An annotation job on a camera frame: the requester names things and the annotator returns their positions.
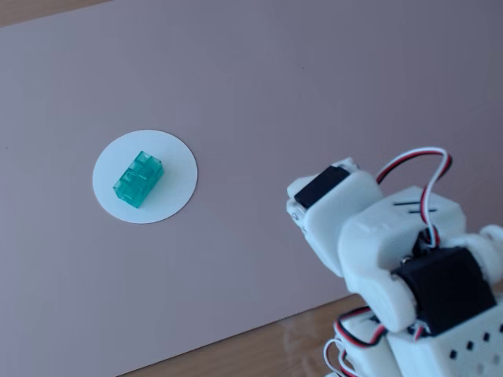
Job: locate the white paper circle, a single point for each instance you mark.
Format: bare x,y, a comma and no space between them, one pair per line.
173,165

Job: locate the teal lego brick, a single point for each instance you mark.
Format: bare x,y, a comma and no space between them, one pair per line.
138,180

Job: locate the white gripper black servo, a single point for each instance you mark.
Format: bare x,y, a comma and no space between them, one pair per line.
334,204

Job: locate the pinkish grey mat sheet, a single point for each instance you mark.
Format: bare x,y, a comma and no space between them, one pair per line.
251,59

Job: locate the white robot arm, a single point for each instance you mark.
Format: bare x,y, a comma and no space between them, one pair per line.
365,235

